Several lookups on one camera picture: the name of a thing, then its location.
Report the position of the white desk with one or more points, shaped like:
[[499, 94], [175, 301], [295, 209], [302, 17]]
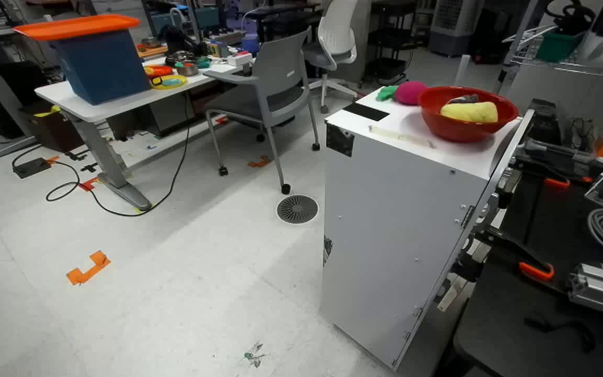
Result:
[[105, 150]]

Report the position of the black shelf cart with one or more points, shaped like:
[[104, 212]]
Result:
[[393, 34]]

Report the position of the orange toy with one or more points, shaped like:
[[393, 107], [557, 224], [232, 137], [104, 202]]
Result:
[[158, 69]]

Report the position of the black clamp orange tip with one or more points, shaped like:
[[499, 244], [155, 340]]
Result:
[[535, 271], [556, 182]]

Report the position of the black power brick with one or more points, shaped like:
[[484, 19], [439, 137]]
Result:
[[33, 167]]

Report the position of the grey tower appliance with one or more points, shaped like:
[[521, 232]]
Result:
[[454, 28]]

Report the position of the black perforated table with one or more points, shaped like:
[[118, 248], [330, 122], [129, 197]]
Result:
[[524, 357]]

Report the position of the round floor drain cover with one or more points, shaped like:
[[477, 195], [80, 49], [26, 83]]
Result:
[[298, 207]]

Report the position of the orange bin lid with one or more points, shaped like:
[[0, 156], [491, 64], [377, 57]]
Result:
[[79, 25]]

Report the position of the red-orange plastic bowl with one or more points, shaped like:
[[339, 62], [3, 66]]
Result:
[[456, 131]]

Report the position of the pink fuzzy ball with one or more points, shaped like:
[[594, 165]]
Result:
[[409, 92]]

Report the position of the green box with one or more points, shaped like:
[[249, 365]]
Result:
[[557, 47]]

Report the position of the grey office chair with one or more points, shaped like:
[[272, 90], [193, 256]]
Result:
[[282, 69]]

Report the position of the blue storage bin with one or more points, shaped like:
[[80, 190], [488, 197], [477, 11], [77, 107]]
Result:
[[104, 69]]

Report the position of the white toy kitchen cabinet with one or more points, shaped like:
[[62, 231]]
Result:
[[393, 231]]

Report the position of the white office chair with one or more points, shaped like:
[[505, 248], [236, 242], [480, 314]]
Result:
[[335, 31]]

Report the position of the black flat rectangle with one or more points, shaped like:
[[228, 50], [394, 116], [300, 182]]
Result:
[[366, 112]]

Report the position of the grey plush toy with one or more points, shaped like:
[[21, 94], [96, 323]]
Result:
[[463, 97]]

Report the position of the green toy piece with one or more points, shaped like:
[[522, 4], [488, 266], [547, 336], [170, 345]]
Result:
[[386, 92]]

